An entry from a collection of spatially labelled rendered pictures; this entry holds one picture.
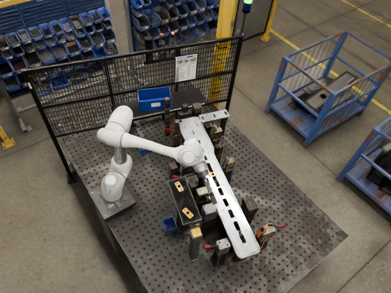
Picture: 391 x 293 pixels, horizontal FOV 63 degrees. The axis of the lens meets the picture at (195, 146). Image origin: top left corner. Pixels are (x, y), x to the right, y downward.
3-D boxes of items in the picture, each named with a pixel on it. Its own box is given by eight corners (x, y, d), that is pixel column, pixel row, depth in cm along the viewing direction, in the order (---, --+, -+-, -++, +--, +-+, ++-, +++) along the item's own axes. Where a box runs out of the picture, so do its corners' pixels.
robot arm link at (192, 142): (191, 163, 206) (188, 167, 193) (182, 141, 206) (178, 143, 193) (207, 157, 204) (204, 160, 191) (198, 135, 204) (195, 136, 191)
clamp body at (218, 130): (220, 154, 314) (225, 132, 286) (209, 157, 311) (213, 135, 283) (217, 147, 319) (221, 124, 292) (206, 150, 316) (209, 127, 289)
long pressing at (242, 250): (265, 250, 226) (266, 249, 225) (236, 260, 220) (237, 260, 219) (198, 115, 305) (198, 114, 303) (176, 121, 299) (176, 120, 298)
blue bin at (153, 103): (171, 108, 303) (171, 98, 293) (139, 111, 297) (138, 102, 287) (169, 96, 313) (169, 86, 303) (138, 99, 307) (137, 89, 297)
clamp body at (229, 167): (232, 184, 293) (238, 163, 266) (220, 188, 290) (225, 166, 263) (228, 176, 298) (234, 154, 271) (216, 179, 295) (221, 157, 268)
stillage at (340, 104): (320, 83, 502) (346, 28, 428) (361, 114, 463) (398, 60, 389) (264, 111, 455) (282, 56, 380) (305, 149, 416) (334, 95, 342)
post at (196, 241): (198, 258, 248) (203, 236, 214) (189, 262, 246) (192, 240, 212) (195, 250, 253) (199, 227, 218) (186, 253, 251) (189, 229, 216)
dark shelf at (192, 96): (206, 104, 314) (206, 102, 311) (114, 123, 291) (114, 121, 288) (198, 89, 326) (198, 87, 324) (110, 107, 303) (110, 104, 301)
